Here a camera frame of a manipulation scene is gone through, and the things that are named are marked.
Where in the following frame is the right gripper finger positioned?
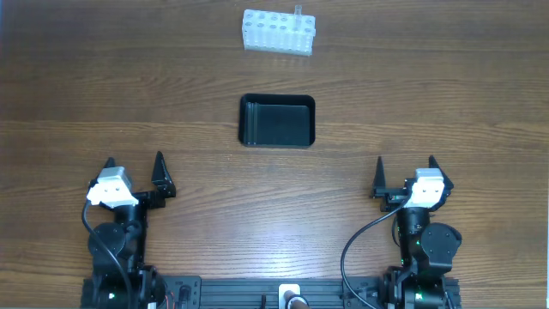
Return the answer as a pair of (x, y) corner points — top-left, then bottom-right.
(371, 155), (387, 191)
(427, 154), (455, 199)

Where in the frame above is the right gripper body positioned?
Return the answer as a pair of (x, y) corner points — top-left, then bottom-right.
(371, 185), (413, 214)

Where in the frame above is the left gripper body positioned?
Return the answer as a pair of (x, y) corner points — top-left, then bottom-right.
(130, 191), (168, 210)

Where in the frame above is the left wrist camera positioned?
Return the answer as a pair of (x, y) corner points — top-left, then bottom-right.
(85, 166), (141, 210)

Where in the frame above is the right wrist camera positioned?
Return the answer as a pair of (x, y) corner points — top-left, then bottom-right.
(404, 167), (447, 210)

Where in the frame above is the black tray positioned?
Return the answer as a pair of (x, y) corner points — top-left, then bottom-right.
(238, 93), (317, 149)

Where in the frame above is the white test tube rack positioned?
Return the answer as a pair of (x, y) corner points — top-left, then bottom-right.
(241, 8), (317, 58)

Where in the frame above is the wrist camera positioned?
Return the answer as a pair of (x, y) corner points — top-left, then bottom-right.
(404, 167), (447, 210)
(85, 166), (141, 210)

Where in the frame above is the black cable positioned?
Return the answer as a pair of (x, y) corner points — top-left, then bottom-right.
(340, 195), (413, 309)
(81, 199), (134, 309)

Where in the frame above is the mounting rail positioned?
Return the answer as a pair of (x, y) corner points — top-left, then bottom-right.
(81, 274), (462, 309)

